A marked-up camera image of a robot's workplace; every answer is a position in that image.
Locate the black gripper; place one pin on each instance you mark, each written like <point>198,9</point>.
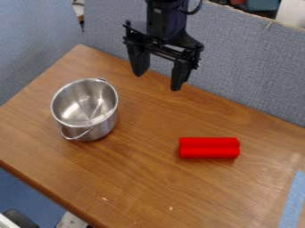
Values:
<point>181,49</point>

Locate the red rectangular block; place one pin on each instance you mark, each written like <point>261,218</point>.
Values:
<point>209,147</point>

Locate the grey fabric partition panel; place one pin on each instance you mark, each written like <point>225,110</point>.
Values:
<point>253,59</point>

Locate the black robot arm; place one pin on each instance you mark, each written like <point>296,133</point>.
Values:
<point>162,36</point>

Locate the blue tape strip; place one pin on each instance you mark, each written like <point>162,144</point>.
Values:
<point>295,202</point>

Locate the shiny metal pot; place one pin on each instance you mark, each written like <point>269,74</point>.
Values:
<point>85,108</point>

